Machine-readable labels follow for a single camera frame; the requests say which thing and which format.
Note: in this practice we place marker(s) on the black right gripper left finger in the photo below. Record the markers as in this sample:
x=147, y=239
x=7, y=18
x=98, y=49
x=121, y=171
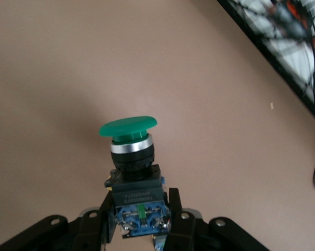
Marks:
x=68, y=235

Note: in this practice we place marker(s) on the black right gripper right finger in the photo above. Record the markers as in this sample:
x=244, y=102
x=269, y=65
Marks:
x=189, y=235

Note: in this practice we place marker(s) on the green mushroom push button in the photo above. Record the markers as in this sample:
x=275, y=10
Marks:
x=132, y=157

